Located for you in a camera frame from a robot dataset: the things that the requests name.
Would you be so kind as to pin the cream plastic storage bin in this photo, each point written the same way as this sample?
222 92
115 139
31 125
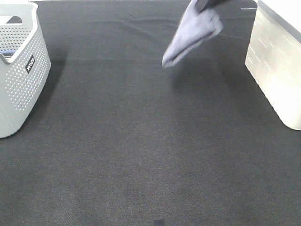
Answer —
274 57

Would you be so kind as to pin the grey-blue towel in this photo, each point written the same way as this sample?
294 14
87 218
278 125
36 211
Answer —
193 29

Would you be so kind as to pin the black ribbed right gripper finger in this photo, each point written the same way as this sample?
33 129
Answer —
202 5

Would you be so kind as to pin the grey perforated laundry basket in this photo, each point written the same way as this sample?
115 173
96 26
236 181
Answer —
24 64

